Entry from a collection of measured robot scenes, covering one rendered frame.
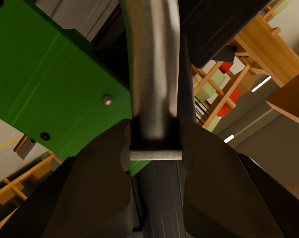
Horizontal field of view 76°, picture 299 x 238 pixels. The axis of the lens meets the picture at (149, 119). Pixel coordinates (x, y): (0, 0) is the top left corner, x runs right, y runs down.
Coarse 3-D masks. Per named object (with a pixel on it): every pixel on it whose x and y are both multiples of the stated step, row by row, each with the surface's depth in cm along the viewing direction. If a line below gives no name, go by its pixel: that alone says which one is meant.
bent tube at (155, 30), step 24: (120, 0) 9; (144, 0) 9; (168, 0) 9; (144, 24) 9; (168, 24) 9; (144, 48) 10; (168, 48) 10; (144, 72) 10; (168, 72) 10; (144, 96) 11; (168, 96) 11; (144, 120) 12; (168, 120) 12; (144, 144) 12; (168, 144) 12
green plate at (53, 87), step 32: (0, 0) 15; (0, 32) 16; (32, 32) 16; (64, 32) 16; (0, 64) 17; (32, 64) 17; (64, 64) 17; (96, 64) 17; (0, 96) 18; (32, 96) 18; (64, 96) 18; (96, 96) 18; (128, 96) 18; (32, 128) 20; (64, 128) 20; (96, 128) 20
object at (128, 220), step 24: (96, 144) 10; (120, 144) 10; (72, 168) 8; (96, 168) 8; (120, 168) 8; (72, 192) 7; (96, 192) 7; (120, 192) 7; (72, 216) 6; (96, 216) 6; (120, 216) 6
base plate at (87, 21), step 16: (48, 0) 43; (64, 0) 47; (80, 0) 51; (96, 0) 56; (112, 0) 63; (64, 16) 51; (80, 16) 56; (96, 16) 63; (80, 32) 63; (96, 32) 71
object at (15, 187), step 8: (48, 152) 601; (40, 160) 618; (48, 160) 583; (56, 160) 602; (32, 168) 527; (40, 168) 556; (48, 168) 573; (24, 176) 500; (32, 176) 534; (40, 176) 541; (8, 184) 461; (16, 184) 482; (32, 184) 545; (0, 192) 439; (8, 192) 461; (16, 192) 468; (0, 200) 441; (8, 200) 457; (24, 200) 470; (0, 208) 457; (8, 216) 420; (0, 224) 401
